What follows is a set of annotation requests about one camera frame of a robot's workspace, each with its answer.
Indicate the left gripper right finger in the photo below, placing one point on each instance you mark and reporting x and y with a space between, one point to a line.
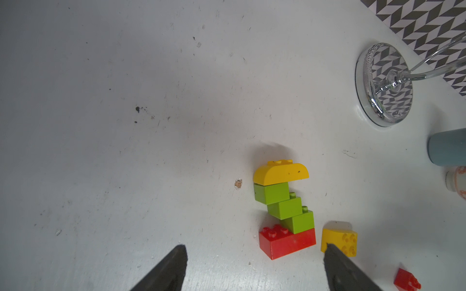
343 275

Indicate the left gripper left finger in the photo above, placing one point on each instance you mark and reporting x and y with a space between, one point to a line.
168 274

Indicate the green lego brick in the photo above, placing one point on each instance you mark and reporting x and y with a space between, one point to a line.
271 194
299 223
286 209

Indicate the red long lego brick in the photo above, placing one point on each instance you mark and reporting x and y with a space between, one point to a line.
277 241

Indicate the yellow long lego brick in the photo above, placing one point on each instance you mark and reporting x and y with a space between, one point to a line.
282 171

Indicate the yellow curved lego brick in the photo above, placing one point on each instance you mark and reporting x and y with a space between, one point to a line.
345 240

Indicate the small red lego brick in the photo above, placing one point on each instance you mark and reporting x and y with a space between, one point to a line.
406 281

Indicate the orange patterned small bowl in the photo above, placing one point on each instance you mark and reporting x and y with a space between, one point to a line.
455 181

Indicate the grey blue cup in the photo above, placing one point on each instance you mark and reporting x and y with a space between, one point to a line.
448 149

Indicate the chrome mug tree stand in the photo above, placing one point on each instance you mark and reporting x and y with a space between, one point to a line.
384 81

